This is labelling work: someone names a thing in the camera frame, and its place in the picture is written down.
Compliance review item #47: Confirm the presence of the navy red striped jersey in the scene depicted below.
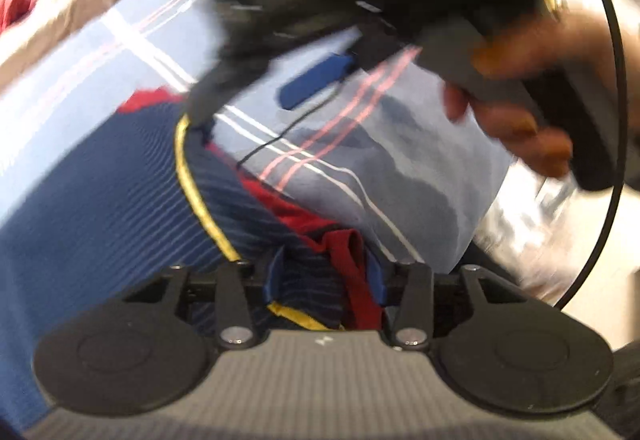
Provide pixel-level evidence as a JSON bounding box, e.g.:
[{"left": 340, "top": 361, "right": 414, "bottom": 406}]
[{"left": 1, "top": 89, "right": 382, "bottom": 431}]

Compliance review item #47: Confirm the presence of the right hand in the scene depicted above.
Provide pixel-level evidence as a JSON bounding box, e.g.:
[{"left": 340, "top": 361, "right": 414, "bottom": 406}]
[{"left": 442, "top": 11, "right": 639, "bottom": 191}]

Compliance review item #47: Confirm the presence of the blue plaid bed sheet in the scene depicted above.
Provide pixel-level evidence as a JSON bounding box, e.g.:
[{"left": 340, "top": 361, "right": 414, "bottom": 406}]
[{"left": 1, "top": 0, "right": 511, "bottom": 272}]

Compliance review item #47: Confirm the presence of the red jacket on bed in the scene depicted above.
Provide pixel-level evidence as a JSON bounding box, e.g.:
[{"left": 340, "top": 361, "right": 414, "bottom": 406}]
[{"left": 0, "top": 0, "right": 37, "bottom": 33}]

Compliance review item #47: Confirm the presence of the black cable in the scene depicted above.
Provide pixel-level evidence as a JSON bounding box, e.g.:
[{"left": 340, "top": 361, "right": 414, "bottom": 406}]
[{"left": 234, "top": 0, "right": 632, "bottom": 311}]

